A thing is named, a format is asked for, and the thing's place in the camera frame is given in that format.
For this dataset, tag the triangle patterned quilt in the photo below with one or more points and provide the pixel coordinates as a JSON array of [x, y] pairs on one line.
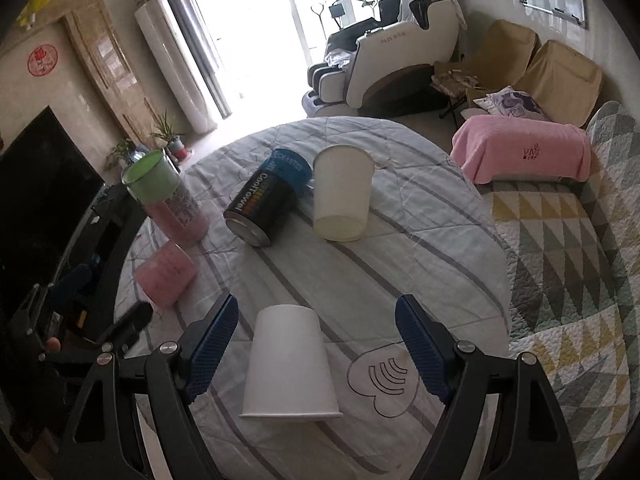
[[565, 260]]

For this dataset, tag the red round wall decoration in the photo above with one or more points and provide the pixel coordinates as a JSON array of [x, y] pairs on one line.
[[42, 60]]

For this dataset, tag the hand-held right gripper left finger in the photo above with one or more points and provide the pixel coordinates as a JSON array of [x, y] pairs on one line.
[[214, 347]]

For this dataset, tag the folding stool with papers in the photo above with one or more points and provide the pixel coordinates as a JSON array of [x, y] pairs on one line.
[[457, 82]]

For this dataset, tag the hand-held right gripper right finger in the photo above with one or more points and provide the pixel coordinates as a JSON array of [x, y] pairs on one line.
[[421, 350]]

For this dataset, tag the purple printed pillow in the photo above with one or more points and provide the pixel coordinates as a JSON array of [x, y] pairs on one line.
[[515, 102]]

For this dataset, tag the large white plastic cup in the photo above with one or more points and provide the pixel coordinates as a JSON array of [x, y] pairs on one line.
[[341, 195]]

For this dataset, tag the yellow wall ornament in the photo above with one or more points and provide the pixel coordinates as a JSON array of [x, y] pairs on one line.
[[35, 5]]

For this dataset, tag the black television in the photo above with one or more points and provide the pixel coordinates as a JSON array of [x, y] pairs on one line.
[[35, 200]]

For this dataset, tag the white standing air conditioner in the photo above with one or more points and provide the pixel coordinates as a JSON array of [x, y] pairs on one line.
[[177, 65]]

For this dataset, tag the potted green plant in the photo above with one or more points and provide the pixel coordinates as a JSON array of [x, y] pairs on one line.
[[169, 132], [120, 154]]

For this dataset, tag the beige sofa cushion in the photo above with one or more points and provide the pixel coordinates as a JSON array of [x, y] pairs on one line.
[[505, 52], [562, 80]]

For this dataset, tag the dark printed can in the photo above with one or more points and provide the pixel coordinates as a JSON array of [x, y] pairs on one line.
[[260, 207]]

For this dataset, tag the pink towel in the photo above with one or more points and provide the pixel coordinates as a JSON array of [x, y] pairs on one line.
[[520, 147]]

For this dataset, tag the pink bottle with green lid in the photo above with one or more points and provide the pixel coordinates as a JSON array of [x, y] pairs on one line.
[[165, 195]]

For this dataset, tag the white paper cup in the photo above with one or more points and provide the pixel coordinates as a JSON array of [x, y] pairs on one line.
[[290, 365]]

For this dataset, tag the blue printed cup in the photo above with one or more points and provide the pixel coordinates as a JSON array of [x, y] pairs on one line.
[[292, 170]]

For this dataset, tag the pink plastic cup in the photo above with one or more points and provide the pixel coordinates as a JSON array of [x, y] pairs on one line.
[[165, 272]]

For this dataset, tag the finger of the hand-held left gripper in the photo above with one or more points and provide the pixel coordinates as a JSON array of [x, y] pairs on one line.
[[131, 319]]

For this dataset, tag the beige stone wall panel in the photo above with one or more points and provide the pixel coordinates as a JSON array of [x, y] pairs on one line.
[[110, 60]]

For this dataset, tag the white massage chair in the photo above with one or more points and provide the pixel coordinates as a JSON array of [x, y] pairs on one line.
[[395, 55]]

